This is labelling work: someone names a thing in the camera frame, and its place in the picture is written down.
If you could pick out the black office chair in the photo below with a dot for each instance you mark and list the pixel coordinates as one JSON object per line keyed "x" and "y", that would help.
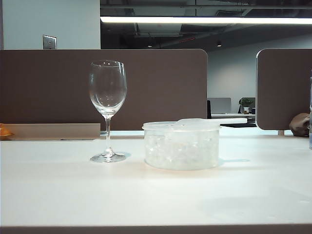
{"x": 209, "y": 109}

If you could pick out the narrow brown desk partition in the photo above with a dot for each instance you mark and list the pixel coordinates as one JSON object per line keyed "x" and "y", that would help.
{"x": 285, "y": 85}

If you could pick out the metal partition clamp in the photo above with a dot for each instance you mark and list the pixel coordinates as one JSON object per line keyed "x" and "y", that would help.
{"x": 104, "y": 133}

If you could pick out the potted green plant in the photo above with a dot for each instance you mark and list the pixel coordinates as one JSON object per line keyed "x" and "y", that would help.
{"x": 246, "y": 103}

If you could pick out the clear wine glass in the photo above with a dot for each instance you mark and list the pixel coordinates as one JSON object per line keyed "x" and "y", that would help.
{"x": 108, "y": 136}

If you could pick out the beige partition foot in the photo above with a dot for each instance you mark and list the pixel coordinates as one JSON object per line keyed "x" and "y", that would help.
{"x": 281, "y": 132}

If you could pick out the white background desk divider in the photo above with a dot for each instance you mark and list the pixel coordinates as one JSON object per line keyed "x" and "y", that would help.
{"x": 220, "y": 105}

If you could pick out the translucent plastic ice scoop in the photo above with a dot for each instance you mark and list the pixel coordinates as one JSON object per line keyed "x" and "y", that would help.
{"x": 192, "y": 121}

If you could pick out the wide brown desk partition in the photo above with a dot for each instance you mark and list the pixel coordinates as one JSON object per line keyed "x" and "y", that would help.
{"x": 48, "y": 85}

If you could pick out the clear plastic bottle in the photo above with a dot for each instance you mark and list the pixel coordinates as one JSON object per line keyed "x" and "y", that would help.
{"x": 310, "y": 122}

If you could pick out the white background desk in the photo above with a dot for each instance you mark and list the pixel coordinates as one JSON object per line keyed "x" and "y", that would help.
{"x": 231, "y": 115}

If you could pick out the metal wall switch plate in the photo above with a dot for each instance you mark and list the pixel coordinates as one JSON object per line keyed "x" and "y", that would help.
{"x": 49, "y": 42}

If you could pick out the round clear plastic container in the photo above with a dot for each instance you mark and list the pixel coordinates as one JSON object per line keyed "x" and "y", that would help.
{"x": 180, "y": 156}

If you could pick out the long ceiling light strip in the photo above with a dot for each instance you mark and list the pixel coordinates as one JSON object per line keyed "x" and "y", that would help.
{"x": 195, "y": 20}

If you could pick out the heap of clear ice cubes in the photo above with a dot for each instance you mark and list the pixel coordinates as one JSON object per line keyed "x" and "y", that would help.
{"x": 175, "y": 151}

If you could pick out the brown crumpled bag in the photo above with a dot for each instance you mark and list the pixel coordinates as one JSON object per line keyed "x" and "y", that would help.
{"x": 298, "y": 124}

